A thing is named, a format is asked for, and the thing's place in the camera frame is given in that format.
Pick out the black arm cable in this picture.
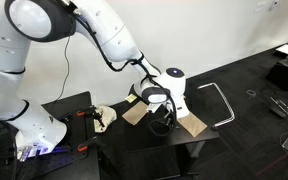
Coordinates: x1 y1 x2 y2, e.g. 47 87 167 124
72 11 179 138

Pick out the black equipment case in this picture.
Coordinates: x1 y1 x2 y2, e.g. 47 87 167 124
265 58 288 92

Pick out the grey coiled floor cable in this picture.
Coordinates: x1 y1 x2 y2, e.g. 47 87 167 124
245 88 257 99

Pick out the black perforated breadboard table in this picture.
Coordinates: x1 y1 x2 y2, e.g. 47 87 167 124
0 91 102 180

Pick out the small brown paper napkin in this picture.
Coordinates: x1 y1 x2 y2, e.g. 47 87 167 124
177 111 209 138

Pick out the chrome tube frame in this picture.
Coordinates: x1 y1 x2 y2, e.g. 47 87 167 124
197 82 236 131

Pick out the cream crumpled cloth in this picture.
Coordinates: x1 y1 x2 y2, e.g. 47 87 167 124
93 105 118 134

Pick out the yellow-green printed packet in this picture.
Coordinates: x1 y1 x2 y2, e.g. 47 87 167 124
125 94 138 104

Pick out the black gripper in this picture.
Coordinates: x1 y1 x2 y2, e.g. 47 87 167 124
157 98 178 130

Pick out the black hanging wall cable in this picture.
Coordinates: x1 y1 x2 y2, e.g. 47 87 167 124
52 35 72 105

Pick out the large brown paper napkin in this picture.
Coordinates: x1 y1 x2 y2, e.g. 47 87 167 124
121 101 150 126

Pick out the black clamp orange handle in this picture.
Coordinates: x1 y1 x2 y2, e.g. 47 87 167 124
76 105 106 129
76 135 102 154

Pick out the white flat box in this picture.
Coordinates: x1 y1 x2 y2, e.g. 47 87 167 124
274 43 288 59

